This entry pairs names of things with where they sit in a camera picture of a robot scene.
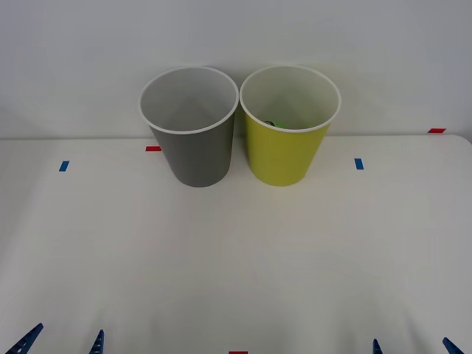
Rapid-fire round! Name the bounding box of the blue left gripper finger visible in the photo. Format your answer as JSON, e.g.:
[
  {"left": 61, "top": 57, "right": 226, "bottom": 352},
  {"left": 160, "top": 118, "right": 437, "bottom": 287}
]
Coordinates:
[
  {"left": 87, "top": 329, "right": 105, "bottom": 354},
  {"left": 7, "top": 322, "right": 44, "bottom": 354}
]

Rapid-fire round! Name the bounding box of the grey plastic waste bin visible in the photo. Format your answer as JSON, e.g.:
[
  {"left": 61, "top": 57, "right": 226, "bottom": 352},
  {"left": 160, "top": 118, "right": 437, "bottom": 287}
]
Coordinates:
[{"left": 139, "top": 65, "right": 239, "bottom": 188}]

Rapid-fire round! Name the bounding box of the yellow-green plastic waste bin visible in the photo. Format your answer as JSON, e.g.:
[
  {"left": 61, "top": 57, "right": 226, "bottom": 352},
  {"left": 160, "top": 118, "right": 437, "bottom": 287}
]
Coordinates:
[{"left": 239, "top": 64, "right": 342, "bottom": 187}]

